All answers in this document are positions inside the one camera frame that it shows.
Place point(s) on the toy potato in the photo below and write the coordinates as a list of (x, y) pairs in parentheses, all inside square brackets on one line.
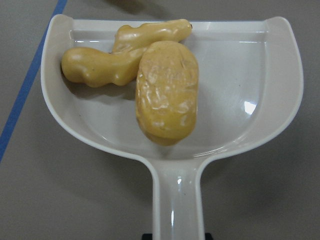
[(166, 95)]

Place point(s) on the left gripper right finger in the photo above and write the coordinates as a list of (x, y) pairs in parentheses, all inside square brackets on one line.
[(208, 237)]

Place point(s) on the beige plastic dustpan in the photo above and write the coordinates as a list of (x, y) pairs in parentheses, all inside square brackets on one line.
[(229, 87)]

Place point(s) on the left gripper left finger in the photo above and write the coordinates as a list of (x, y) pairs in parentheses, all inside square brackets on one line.
[(147, 237)]

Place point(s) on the toy ginger root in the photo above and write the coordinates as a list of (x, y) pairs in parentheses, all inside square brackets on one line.
[(96, 68)]

